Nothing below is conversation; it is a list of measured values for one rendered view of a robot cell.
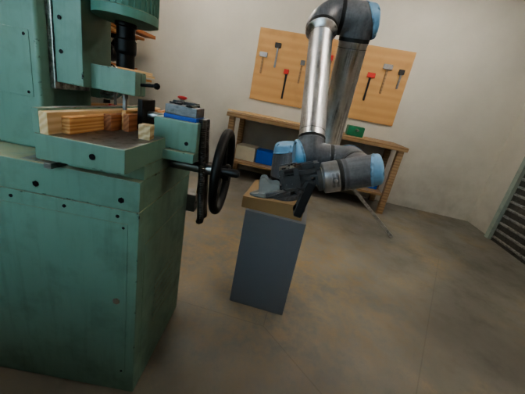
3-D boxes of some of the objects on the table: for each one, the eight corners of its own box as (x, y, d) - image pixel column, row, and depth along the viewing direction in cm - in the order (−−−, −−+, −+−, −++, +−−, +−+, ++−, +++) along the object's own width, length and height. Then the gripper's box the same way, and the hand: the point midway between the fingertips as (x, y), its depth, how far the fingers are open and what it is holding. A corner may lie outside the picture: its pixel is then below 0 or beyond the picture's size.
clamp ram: (160, 134, 85) (162, 103, 82) (137, 129, 85) (137, 98, 82) (171, 130, 94) (173, 103, 91) (149, 127, 94) (151, 99, 91)
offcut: (149, 141, 75) (150, 126, 74) (137, 138, 75) (138, 123, 73) (154, 138, 79) (154, 124, 77) (142, 136, 78) (143, 122, 77)
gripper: (317, 158, 81) (247, 169, 84) (321, 164, 73) (244, 177, 75) (320, 185, 84) (252, 195, 86) (325, 195, 75) (249, 205, 78)
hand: (254, 195), depth 81 cm, fingers closed
